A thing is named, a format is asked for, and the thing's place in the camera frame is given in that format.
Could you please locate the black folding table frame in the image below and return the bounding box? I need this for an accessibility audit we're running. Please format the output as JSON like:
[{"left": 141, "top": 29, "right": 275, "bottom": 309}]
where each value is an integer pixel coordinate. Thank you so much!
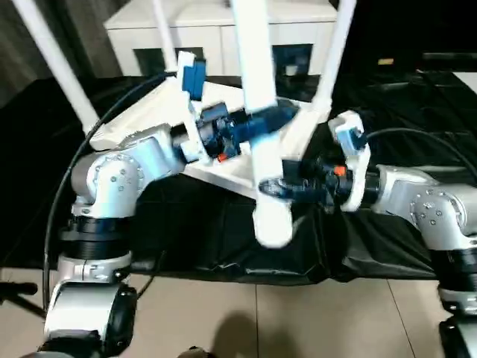
[{"left": 0, "top": 281, "right": 46, "bottom": 320}]

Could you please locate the white flat panel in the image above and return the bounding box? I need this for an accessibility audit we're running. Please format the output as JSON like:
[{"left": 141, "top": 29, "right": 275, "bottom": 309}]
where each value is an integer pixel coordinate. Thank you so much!
[{"left": 452, "top": 70, "right": 477, "bottom": 95}]

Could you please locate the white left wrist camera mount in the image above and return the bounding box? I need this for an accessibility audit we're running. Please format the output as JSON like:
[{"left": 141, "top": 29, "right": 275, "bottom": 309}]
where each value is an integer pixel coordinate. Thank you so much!
[{"left": 174, "top": 50, "right": 210, "bottom": 166}]

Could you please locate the white plastic table leg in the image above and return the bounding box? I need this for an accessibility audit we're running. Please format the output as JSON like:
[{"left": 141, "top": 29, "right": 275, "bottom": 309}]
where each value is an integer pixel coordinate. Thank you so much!
[
  {"left": 150, "top": 0, "right": 180, "bottom": 76},
  {"left": 308, "top": 0, "right": 359, "bottom": 117},
  {"left": 228, "top": 0, "right": 296, "bottom": 250},
  {"left": 10, "top": 0, "right": 101, "bottom": 132}
]

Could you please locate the black metal bar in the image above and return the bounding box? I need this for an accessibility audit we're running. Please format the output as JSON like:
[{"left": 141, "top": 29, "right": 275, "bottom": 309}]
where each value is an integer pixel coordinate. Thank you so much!
[{"left": 422, "top": 52, "right": 477, "bottom": 63}]

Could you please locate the white cabinet with glass doors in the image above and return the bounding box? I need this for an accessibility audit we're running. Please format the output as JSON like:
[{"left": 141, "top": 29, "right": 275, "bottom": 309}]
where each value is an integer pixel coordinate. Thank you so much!
[{"left": 103, "top": 0, "right": 337, "bottom": 78}]

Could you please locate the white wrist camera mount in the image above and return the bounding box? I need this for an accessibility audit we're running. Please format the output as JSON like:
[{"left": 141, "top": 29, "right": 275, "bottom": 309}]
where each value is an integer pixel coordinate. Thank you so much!
[
  {"left": 174, "top": 50, "right": 210, "bottom": 166},
  {"left": 326, "top": 110, "right": 373, "bottom": 214}
]

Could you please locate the black mat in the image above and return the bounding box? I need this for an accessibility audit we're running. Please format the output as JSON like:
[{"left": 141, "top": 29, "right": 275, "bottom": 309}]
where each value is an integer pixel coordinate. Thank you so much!
[{"left": 0, "top": 74, "right": 477, "bottom": 286}]

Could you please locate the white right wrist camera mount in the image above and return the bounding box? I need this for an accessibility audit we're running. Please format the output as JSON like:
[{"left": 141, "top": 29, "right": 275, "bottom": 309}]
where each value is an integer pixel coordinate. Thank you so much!
[{"left": 326, "top": 110, "right": 373, "bottom": 214}]

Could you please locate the grey curtain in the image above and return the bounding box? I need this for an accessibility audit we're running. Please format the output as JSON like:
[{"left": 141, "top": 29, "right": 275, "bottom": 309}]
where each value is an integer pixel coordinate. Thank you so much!
[{"left": 0, "top": 0, "right": 124, "bottom": 110}]

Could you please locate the white plastic table top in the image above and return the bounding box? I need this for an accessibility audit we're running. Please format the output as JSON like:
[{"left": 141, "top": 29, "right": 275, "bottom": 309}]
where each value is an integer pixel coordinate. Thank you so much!
[{"left": 89, "top": 74, "right": 333, "bottom": 199}]

